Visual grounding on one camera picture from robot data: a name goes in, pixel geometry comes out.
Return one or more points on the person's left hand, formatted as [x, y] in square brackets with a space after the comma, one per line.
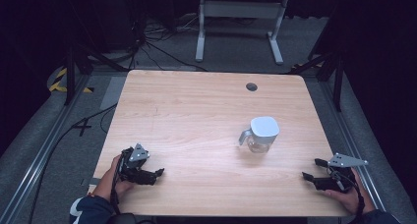
[109, 181]

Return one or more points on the aluminium floor rail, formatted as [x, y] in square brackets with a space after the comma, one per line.
[347, 132]
[42, 152]

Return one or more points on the person's right hand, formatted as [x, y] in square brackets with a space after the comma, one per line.
[348, 199]

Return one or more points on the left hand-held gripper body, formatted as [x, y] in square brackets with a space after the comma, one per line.
[135, 163]

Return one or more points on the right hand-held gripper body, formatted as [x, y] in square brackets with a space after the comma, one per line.
[341, 176]

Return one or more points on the white metal desk frame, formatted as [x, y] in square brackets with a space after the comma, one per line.
[241, 9]

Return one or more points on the black metal stand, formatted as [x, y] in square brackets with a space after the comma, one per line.
[70, 76]
[329, 70]

